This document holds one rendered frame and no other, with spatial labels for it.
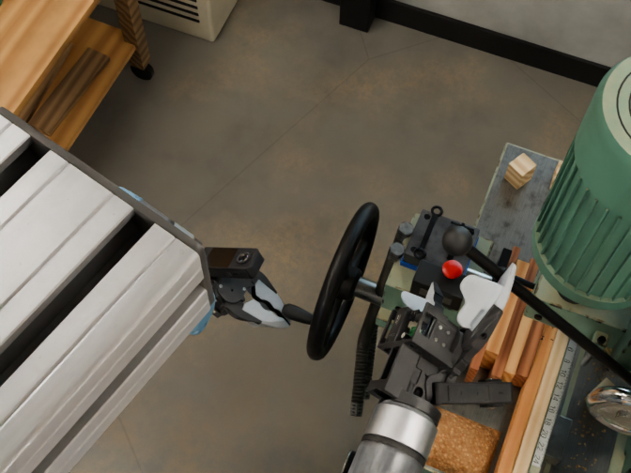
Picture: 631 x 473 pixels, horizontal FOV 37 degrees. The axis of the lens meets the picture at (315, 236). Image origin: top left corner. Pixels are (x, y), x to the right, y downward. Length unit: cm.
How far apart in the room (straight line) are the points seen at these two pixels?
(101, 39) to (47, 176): 247
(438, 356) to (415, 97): 184
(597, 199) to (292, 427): 147
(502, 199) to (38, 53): 119
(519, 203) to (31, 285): 139
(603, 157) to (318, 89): 190
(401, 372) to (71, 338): 80
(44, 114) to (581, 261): 178
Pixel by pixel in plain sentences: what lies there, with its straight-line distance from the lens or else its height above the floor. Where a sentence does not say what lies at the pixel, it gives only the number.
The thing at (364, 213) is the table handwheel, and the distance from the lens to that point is 155.
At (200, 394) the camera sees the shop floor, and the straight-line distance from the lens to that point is 242.
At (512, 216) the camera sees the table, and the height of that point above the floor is 90.
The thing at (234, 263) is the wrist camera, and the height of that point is 95.
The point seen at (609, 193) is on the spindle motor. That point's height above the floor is 144.
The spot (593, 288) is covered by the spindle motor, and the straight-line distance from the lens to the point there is 120.
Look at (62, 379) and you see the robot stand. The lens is 28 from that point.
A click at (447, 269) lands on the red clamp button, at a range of 142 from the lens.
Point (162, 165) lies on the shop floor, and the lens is 272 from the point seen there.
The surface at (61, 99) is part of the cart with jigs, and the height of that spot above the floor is 20.
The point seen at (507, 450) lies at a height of 94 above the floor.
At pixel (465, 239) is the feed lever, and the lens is 106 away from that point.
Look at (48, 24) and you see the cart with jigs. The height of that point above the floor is 53.
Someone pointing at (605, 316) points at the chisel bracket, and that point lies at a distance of 139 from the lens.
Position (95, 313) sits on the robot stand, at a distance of 29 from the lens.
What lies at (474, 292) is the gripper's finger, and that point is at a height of 132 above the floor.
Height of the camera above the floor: 229
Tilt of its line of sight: 62 degrees down
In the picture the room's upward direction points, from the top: 2 degrees clockwise
